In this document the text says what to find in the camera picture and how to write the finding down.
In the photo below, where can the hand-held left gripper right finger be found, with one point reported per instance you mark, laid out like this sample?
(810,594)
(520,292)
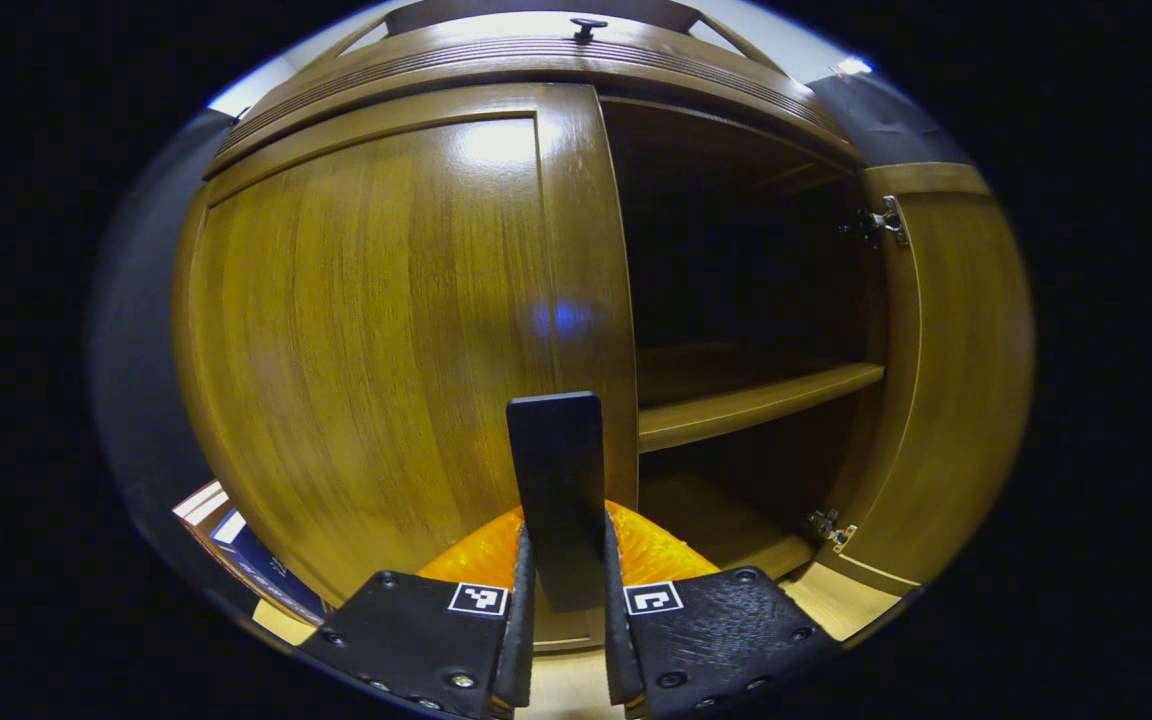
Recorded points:
(616,660)

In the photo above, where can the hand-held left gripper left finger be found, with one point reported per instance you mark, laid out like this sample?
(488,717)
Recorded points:
(521,660)

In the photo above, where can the wooden double-door shoe cabinet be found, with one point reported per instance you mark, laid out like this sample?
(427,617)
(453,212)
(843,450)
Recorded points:
(726,520)

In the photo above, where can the wooden cabinet door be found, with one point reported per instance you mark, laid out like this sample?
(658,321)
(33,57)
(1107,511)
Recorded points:
(956,380)
(366,330)

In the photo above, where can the metal door hinge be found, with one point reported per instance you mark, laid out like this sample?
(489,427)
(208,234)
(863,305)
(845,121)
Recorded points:
(831,530)
(881,222)

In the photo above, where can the wooden cabinet shelf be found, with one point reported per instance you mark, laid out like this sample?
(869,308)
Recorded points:
(736,400)

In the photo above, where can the wooden cabinet drawer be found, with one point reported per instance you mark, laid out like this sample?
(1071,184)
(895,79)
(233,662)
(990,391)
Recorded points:
(496,60)

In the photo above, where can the blue book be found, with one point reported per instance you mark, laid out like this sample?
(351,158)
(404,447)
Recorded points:
(266,575)

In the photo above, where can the brown-covered book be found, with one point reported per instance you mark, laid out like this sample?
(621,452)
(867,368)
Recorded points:
(198,505)

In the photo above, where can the dark round drawer knob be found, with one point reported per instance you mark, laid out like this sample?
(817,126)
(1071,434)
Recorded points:
(588,27)

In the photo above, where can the small ceiling light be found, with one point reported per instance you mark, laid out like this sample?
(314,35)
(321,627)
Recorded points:
(853,66)

